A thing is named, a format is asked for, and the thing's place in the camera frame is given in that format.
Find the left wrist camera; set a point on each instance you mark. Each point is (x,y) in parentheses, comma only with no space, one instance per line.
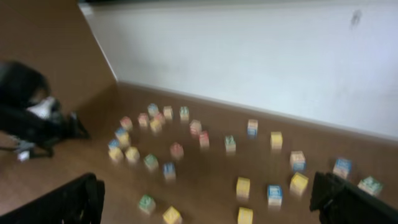
(45,108)

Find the blue X block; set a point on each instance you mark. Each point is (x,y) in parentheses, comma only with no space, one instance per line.
(342,168)

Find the blue I block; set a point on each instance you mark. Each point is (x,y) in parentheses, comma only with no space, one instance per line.
(274,195)

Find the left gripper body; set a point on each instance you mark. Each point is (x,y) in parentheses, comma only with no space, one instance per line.
(23,87)

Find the green R block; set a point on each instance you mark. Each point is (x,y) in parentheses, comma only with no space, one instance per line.
(147,204)

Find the yellow s block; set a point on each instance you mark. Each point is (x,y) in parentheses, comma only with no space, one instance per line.
(245,215)
(172,216)

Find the red A block left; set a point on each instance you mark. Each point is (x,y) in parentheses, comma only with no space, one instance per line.
(160,117)

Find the yellow O block lower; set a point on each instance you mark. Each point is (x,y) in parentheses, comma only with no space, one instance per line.
(116,154)

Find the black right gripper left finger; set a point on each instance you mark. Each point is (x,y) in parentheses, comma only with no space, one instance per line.
(79,201)

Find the yellow o block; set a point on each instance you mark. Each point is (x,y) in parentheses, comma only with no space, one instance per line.
(124,140)
(116,154)

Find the blue H block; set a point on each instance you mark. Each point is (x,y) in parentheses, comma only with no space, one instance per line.
(120,133)

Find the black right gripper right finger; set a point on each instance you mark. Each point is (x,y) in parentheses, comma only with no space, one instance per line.
(340,202)

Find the yellow block pencil side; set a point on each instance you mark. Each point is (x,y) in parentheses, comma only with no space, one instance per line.
(298,184)

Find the red 6 block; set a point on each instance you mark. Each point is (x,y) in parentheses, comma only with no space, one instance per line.
(143,120)

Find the green J block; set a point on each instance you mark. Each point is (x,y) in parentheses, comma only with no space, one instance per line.
(371,186)

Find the red a block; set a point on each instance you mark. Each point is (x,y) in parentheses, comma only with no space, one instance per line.
(204,140)
(160,117)

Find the yellow umbrella block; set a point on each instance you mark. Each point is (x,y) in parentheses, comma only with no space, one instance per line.
(243,186)

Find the red side plain block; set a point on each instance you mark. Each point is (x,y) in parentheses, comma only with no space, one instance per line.
(195,127)

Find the yellow top block far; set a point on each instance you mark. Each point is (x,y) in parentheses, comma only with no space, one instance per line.
(276,141)

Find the green L block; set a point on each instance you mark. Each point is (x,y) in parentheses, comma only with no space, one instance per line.
(184,113)

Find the blue P block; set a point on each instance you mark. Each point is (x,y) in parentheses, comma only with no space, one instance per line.
(169,171)

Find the red Q block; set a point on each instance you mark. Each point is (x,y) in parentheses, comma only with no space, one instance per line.
(176,151)

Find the red A block centre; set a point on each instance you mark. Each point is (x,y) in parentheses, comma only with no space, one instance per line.
(204,140)

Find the blue plus block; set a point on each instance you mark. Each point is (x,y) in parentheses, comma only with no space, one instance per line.
(113,144)

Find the yellow O block upper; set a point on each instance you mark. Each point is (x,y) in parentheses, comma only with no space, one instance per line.
(124,140)

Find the green V block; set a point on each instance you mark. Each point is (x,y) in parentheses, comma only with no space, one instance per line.
(151,162)

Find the blue D block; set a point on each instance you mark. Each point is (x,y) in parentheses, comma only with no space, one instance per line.
(297,161)

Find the red M block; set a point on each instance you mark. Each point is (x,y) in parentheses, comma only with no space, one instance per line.
(126,123)

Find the blue side block far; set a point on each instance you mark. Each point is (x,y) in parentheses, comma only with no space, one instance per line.
(252,128)

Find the blue S block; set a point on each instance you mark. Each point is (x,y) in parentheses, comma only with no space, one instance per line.
(153,110)

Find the yellow C block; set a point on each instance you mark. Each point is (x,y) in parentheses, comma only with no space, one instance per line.
(132,154)

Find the green Z block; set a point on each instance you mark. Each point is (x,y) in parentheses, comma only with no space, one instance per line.
(230,144)

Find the plain wooden block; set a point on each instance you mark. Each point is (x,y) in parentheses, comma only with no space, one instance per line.
(168,113)

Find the yellow block upper left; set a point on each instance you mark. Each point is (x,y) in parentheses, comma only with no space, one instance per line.
(155,126)

